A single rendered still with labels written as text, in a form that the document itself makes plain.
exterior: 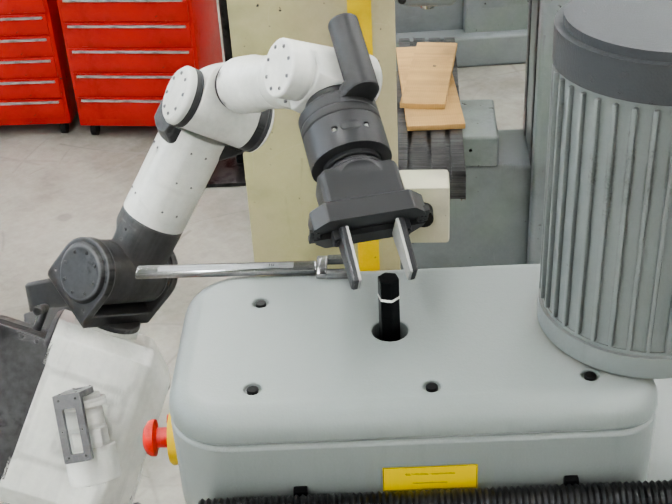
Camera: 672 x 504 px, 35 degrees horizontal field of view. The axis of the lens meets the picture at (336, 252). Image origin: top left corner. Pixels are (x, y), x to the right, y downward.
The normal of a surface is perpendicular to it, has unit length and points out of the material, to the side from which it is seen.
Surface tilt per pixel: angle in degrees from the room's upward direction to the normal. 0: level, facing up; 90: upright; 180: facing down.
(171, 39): 90
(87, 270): 62
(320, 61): 39
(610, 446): 90
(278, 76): 68
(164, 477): 0
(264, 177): 90
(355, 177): 30
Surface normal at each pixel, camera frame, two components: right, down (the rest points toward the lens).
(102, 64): -0.14, 0.53
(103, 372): 0.21, -0.03
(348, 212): 0.07, -0.48
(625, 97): -0.59, 0.45
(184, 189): 0.36, 0.50
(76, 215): -0.05, -0.85
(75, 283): -0.54, 0.00
